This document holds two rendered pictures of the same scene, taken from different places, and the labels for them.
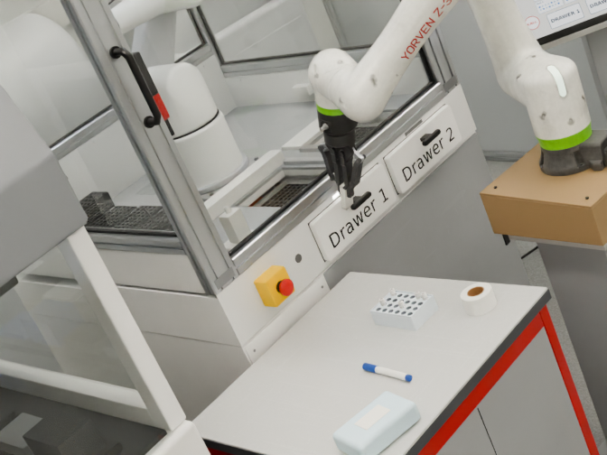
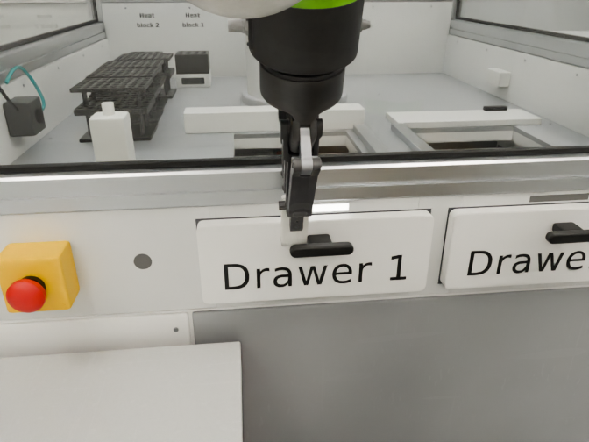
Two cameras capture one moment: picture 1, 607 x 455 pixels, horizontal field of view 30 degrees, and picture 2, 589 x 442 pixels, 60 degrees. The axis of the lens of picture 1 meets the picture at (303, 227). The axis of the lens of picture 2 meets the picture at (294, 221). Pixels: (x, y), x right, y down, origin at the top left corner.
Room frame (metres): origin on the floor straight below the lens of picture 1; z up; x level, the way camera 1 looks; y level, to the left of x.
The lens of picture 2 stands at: (2.12, -0.41, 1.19)
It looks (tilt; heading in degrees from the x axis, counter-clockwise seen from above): 25 degrees down; 32
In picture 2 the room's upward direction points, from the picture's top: straight up
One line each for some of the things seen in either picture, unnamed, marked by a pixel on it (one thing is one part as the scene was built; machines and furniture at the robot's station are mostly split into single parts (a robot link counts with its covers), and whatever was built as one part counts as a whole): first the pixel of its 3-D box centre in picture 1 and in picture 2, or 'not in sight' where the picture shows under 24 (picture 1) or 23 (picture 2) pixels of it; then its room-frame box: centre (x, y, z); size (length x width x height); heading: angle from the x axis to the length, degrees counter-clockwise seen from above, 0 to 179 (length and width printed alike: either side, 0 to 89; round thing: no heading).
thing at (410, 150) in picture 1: (424, 148); (552, 245); (2.80, -0.38, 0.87); 0.29 x 0.02 x 0.11; 128
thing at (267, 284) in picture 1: (275, 286); (38, 277); (2.39, 0.12, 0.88); 0.07 x 0.05 x 0.07; 128
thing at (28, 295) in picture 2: (284, 287); (28, 293); (2.36, 0.09, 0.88); 0.04 x 0.03 x 0.04; 128
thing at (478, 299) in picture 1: (478, 299); not in sight; (2.12, -0.28, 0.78); 0.07 x 0.07 x 0.04
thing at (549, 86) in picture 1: (553, 98); not in sight; (2.39, -0.64, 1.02); 0.16 x 0.13 x 0.19; 3
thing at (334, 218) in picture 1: (354, 211); (315, 257); (2.60, -0.13, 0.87); 0.29 x 0.02 x 0.11; 128
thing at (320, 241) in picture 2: (357, 200); (320, 245); (2.58, -0.15, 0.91); 0.07 x 0.04 x 0.01; 128
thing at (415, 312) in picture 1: (404, 310); not in sight; (2.21, -0.13, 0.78); 0.12 x 0.08 x 0.04; 36
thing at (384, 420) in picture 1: (376, 425); not in sight; (1.83, 0.03, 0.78); 0.15 x 0.10 x 0.04; 116
